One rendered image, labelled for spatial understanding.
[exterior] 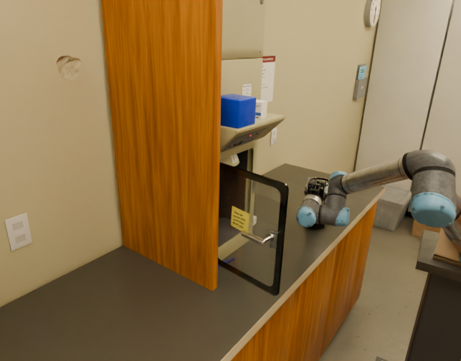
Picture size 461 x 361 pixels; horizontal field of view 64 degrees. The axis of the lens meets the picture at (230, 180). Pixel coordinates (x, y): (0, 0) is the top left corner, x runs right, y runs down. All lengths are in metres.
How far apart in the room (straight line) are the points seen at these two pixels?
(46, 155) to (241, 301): 0.82
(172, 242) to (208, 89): 0.59
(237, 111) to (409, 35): 3.11
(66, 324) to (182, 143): 0.67
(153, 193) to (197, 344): 0.54
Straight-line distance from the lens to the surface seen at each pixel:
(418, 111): 4.14
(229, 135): 1.18
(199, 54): 1.11
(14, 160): 1.35
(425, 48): 4.09
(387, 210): 3.99
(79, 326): 1.31
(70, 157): 1.43
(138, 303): 1.34
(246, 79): 1.38
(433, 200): 1.20
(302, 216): 1.45
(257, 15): 1.41
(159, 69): 1.23
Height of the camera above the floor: 1.78
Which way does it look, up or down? 21 degrees down
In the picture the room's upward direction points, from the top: 2 degrees clockwise
